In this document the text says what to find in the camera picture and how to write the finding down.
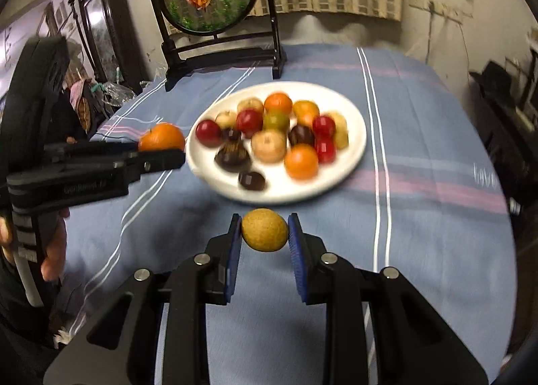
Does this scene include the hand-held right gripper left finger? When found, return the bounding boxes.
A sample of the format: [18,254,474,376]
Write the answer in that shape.
[42,214,244,385]

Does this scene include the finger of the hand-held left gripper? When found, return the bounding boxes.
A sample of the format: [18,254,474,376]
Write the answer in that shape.
[126,147,186,180]

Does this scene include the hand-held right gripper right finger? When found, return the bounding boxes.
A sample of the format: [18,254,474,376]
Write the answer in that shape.
[287,213,490,385]

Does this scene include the orange tangerine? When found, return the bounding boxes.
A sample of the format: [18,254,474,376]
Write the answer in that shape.
[139,123,186,153]
[264,92,294,115]
[284,144,320,181]

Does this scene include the red plum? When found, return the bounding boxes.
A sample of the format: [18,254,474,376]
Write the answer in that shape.
[312,115,337,139]
[195,119,223,147]
[314,137,337,164]
[236,110,264,139]

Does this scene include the beige fruit with brown crack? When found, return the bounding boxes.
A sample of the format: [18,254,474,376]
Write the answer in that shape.
[215,111,239,129]

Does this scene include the white round plate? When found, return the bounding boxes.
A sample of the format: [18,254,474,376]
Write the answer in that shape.
[186,81,367,205]

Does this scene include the green-yellow tangerine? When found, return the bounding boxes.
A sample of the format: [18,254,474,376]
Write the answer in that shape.
[263,112,291,132]

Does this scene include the yellow-orange tangerine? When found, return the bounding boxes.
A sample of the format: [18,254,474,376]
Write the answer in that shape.
[293,100,320,126]

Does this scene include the person's left hand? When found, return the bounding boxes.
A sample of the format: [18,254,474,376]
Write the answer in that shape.
[0,207,69,281]

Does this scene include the clear plastic bags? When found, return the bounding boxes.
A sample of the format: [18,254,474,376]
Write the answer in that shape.
[101,80,139,106]

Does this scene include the pink and brown bundle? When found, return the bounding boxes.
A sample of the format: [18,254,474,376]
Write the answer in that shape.
[67,79,95,131]

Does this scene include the blue striped tablecloth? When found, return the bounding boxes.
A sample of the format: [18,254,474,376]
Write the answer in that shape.
[54,44,517,385]

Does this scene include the black computer desk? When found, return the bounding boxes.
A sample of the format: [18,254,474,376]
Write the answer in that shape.
[468,49,538,218]

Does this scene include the black hat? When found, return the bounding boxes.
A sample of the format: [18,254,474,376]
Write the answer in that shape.
[468,61,513,93]

